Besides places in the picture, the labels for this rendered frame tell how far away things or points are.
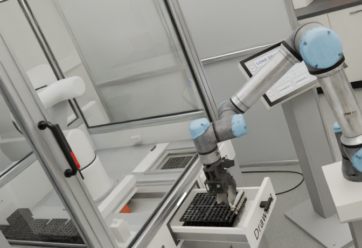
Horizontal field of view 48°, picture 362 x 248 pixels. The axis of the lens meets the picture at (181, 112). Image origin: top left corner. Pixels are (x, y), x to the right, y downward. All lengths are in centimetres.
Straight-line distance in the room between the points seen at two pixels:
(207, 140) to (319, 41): 48
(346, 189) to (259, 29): 167
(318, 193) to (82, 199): 173
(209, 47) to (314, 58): 200
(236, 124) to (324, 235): 147
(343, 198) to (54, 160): 102
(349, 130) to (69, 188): 91
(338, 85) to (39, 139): 91
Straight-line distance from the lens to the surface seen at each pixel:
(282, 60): 144
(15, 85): 118
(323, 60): 130
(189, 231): 162
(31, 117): 119
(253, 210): 151
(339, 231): 271
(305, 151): 252
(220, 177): 146
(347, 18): 424
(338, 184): 169
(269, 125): 335
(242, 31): 309
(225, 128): 137
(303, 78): 230
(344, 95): 138
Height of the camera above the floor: 180
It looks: 19 degrees down
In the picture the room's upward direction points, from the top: 22 degrees counter-clockwise
